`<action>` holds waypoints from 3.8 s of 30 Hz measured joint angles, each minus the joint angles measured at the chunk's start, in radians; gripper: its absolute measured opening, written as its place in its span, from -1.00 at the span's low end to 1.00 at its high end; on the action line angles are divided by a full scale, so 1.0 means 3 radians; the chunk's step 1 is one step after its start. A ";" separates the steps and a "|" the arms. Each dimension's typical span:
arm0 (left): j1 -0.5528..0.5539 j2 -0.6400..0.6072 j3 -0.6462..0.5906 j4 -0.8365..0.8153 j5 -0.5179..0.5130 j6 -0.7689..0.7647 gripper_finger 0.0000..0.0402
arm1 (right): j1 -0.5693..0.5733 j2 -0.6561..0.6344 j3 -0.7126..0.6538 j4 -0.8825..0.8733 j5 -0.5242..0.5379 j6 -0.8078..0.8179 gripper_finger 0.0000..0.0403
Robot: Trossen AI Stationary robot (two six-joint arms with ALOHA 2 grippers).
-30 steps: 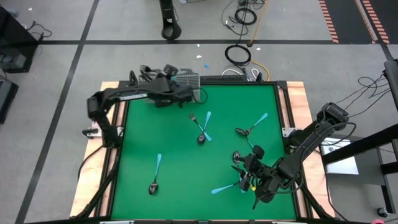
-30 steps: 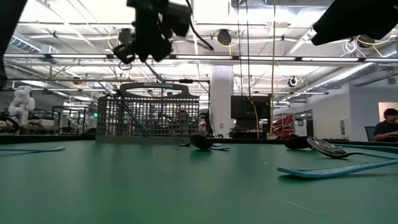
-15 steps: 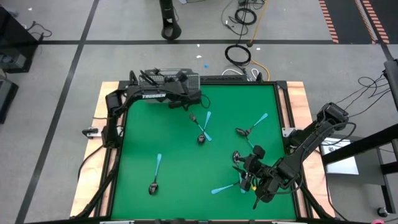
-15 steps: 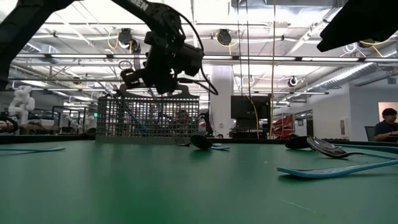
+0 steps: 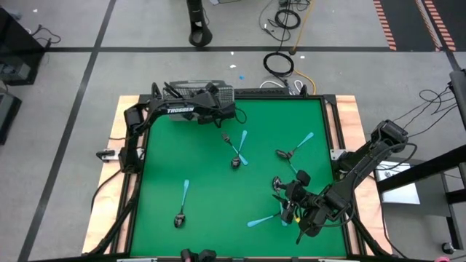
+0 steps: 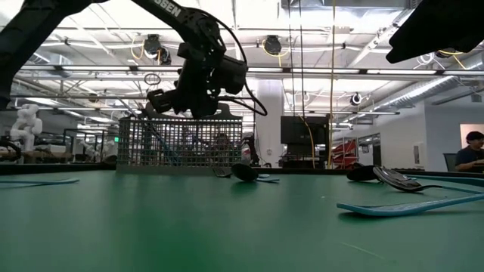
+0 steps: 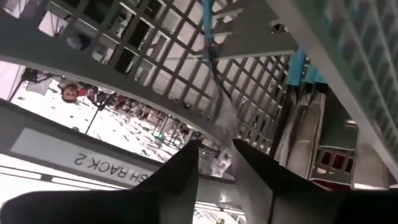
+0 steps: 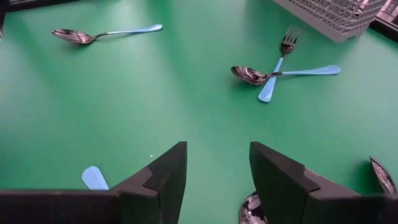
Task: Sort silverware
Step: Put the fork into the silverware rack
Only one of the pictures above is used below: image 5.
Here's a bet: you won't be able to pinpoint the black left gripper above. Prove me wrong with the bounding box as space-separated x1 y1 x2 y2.
196 92 237 128

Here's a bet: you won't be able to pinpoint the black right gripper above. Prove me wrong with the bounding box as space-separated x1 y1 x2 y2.
272 180 328 237

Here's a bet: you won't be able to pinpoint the dark metal knife blue handle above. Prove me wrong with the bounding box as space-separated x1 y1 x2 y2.
163 81 185 100

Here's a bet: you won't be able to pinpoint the grey mesh cutlery basket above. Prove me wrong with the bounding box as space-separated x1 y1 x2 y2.
162 79 236 122

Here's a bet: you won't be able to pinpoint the black power strip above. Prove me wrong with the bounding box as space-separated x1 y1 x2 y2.
234 87 292 97

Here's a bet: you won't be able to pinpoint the black cylindrical stand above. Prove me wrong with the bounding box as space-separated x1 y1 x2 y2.
186 0 214 48

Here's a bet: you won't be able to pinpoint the person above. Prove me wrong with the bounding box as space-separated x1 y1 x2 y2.
180 248 218 262

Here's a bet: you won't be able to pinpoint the white box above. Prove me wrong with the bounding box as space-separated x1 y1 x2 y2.
374 159 422 206

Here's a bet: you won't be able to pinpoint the light wooden table board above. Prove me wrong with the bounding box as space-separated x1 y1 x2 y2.
82 94 393 255

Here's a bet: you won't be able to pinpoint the black metal workbench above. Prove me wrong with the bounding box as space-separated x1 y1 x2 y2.
374 68 466 255

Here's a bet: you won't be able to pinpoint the black box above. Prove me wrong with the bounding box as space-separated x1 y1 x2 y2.
0 80 23 146

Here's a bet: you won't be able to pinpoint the black mat orange stripes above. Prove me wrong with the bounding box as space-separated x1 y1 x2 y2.
371 0 443 52
423 0 466 52

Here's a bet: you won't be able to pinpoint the black cabinet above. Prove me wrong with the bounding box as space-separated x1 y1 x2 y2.
0 6 47 87

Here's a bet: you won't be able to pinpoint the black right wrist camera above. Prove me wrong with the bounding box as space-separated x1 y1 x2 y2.
296 169 312 187

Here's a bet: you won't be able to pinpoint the white cable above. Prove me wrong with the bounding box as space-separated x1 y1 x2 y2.
258 79 305 94

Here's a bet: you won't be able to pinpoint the coiled black cable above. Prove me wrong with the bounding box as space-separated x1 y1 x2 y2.
273 7 302 31
262 52 295 78

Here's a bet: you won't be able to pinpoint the black metal table frame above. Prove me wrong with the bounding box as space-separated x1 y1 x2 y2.
85 82 393 262

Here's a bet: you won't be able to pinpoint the yellow cable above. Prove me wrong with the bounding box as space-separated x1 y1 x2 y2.
290 0 317 95

